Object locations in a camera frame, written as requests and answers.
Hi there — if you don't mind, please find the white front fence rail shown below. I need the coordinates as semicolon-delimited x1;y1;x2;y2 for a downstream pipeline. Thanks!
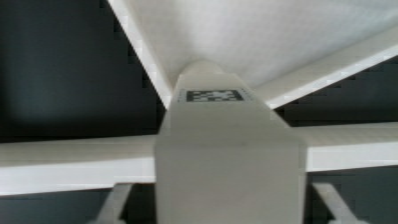
0;122;398;196

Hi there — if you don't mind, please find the white desk top tray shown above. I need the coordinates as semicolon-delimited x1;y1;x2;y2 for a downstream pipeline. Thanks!
106;0;398;107

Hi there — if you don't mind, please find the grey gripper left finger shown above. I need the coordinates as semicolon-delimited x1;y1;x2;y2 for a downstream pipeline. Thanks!
86;183;132;224

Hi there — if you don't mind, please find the white desk leg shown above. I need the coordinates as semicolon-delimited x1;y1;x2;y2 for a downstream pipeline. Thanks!
154;61;307;224

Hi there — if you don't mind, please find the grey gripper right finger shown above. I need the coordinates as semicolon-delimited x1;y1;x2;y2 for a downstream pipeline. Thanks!
312;182;369;224

